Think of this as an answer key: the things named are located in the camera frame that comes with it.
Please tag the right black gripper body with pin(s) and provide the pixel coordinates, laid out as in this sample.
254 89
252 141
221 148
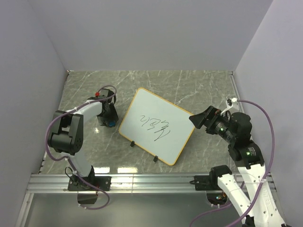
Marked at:
218 124

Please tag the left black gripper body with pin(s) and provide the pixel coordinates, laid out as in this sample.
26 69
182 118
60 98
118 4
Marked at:
108 116

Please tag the blue whiteboard eraser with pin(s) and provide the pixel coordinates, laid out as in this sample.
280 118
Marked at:
111 123

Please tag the white board with yellow frame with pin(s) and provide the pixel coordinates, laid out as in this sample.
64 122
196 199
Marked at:
157 126

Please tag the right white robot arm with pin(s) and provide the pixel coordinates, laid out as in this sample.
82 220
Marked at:
256 207

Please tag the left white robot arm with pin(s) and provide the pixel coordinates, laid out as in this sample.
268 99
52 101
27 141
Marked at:
66 131

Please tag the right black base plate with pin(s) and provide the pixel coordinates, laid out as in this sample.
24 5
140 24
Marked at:
202 183

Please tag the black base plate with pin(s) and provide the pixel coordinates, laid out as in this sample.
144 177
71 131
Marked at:
202 183
102 182

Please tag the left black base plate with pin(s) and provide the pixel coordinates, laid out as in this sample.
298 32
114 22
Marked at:
102 182

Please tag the aluminium rail frame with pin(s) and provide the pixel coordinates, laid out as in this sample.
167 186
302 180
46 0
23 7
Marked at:
143 193

